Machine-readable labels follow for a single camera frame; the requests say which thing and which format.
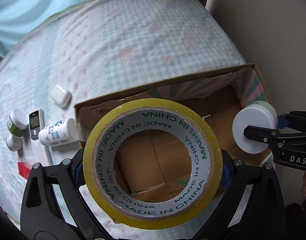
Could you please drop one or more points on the yellow packing tape roll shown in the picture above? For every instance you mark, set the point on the yellow packing tape roll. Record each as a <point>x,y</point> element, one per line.
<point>152,163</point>

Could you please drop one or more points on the floral checked bed quilt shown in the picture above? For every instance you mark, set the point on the floral checked bed quilt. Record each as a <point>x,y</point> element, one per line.
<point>100,47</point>

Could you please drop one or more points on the red rectangular carton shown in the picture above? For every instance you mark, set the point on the red rectangular carton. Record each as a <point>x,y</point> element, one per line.
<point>24,169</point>

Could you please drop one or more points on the green labelled white jar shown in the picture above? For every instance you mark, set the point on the green labelled white jar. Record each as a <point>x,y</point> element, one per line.
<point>17,122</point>

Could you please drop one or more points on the black capped white bottle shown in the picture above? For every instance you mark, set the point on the black capped white bottle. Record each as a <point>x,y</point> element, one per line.
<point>13,143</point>

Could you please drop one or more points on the white blue-labelled pill bottle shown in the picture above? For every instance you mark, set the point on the white blue-labelled pill bottle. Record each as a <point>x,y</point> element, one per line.
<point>59,133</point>

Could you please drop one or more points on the white earbuds case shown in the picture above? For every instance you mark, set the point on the white earbuds case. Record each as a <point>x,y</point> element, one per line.
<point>60,96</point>

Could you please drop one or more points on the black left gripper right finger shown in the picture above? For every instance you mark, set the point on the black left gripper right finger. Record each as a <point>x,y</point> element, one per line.
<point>263,216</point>

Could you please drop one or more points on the white remote control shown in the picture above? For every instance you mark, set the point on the white remote control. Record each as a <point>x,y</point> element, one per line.
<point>36,123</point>

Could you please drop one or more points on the pale green lidded white jar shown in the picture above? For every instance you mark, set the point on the pale green lidded white jar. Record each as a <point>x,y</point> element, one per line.
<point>259,114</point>

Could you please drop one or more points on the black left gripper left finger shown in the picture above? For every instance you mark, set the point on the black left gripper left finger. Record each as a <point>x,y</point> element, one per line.
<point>41,217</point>

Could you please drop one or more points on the brown cardboard box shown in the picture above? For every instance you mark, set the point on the brown cardboard box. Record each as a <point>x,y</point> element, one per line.
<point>215,95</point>

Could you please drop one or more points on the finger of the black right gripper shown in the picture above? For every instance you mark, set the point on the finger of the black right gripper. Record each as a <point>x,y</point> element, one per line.
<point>294,119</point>
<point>264,135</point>

